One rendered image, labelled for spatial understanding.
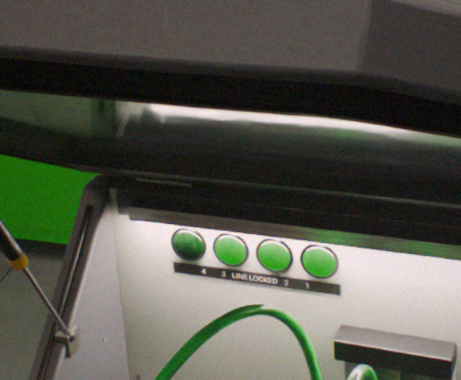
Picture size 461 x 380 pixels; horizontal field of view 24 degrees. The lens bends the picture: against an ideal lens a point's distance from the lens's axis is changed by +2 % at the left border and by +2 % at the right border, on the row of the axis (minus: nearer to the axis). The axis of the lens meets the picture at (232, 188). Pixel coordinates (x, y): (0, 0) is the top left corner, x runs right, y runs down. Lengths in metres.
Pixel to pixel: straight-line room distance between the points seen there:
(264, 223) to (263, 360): 0.23
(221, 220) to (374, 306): 0.22
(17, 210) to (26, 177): 0.16
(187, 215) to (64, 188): 2.73
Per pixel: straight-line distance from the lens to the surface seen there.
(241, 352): 1.50
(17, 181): 4.19
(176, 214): 1.39
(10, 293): 4.14
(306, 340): 1.31
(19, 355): 3.79
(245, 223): 1.36
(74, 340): 1.42
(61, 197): 4.13
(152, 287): 1.50
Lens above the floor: 2.07
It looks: 26 degrees down
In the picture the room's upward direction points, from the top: 3 degrees counter-clockwise
